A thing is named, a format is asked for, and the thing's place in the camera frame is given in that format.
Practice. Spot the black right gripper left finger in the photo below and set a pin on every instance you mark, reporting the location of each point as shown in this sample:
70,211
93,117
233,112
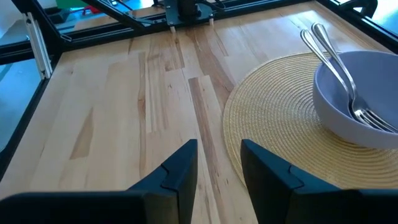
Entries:
174,193

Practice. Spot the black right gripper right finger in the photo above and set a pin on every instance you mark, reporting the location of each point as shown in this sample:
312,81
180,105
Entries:
270,193

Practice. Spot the light blue plastic bowl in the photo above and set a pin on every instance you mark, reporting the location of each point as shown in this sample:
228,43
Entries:
335,124

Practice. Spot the silver metal utensil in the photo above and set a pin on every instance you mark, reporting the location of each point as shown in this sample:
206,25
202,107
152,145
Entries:
308,37

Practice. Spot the silver metal fork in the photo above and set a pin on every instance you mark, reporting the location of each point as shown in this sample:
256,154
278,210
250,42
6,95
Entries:
320,32

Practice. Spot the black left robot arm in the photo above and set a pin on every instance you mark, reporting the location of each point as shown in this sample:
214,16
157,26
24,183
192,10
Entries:
186,9

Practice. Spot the round woven straw placemat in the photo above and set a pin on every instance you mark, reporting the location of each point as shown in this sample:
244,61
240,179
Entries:
273,118

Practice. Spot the white aluminium extrusion bar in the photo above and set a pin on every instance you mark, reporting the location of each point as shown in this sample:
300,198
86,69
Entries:
38,46

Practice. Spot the black curved chair back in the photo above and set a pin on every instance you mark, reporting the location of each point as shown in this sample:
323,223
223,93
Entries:
363,6

